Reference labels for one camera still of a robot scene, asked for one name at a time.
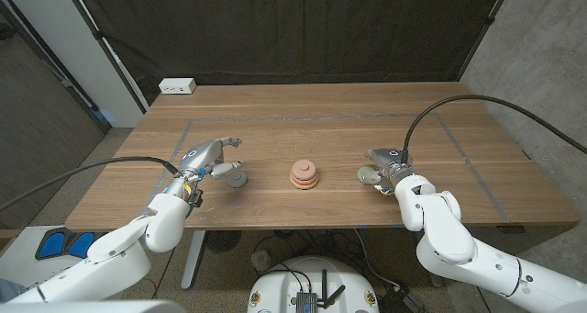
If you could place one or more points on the white table leg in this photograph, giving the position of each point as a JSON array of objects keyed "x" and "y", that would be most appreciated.
[{"x": 193, "y": 258}]

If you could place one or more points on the person leg in jeans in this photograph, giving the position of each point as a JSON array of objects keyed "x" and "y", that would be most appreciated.
[{"x": 11, "y": 290}]

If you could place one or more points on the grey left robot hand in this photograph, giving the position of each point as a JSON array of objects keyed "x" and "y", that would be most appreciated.
[{"x": 202, "y": 156}]

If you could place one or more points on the grey toy disk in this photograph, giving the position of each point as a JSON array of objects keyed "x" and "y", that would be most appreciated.
[{"x": 238, "y": 182}]

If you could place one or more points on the black backdrop cloth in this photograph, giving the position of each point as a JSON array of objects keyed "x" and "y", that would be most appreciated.
[{"x": 293, "y": 33}]

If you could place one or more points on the black radio module with antennas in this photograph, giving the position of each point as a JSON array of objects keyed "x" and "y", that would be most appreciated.
[{"x": 306, "y": 301}]

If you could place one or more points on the green toy disk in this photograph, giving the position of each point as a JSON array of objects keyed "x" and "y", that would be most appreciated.
[{"x": 364, "y": 171}]

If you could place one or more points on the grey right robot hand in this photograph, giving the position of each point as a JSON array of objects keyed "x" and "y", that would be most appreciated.
[{"x": 390, "y": 159}]

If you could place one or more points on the white round floor object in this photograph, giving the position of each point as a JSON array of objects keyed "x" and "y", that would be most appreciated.
[{"x": 261, "y": 260}]

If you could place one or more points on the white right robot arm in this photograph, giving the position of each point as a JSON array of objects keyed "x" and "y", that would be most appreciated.
[{"x": 449, "y": 239}]

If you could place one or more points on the large orange toy disk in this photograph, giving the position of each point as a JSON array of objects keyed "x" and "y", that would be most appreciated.
[{"x": 305, "y": 187}]

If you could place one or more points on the white pedal platform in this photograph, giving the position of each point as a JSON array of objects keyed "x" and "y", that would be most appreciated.
[{"x": 18, "y": 258}]

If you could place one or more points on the black round floor fan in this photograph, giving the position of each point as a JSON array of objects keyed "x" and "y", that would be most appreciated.
[{"x": 223, "y": 240}]

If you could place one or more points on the coral red toy disk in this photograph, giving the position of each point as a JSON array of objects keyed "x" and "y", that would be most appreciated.
[{"x": 305, "y": 181}]

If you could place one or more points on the black power adapter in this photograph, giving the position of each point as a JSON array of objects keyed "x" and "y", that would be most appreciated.
[{"x": 403, "y": 300}]

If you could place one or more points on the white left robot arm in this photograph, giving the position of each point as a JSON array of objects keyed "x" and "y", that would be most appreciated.
[{"x": 119, "y": 258}]

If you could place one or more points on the blue foot pedal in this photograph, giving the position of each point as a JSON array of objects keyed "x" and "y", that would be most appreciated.
[
  {"x": 51, "y": 245},
  {"x": 82, "y": 244}
]

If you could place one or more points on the blue wrist connector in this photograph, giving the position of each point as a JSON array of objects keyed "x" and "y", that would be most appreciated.
[{"x": 189, "y": 209}]

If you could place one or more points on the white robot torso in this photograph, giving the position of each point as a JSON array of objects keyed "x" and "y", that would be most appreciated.
[{"x": 275, "y": 290}]

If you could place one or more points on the white power strip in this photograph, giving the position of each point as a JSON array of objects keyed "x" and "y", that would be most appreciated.
[{"x": 177, "y": 86}]

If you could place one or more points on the black backdrop stand pole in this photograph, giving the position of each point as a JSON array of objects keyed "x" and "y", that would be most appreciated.
[
  {"x": 483, "y": 30},
  {"x": 105, "y": 49}
]

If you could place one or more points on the dusty pink toy disk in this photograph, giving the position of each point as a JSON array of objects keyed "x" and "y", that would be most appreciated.
[{"x": 303, "y": 168}]

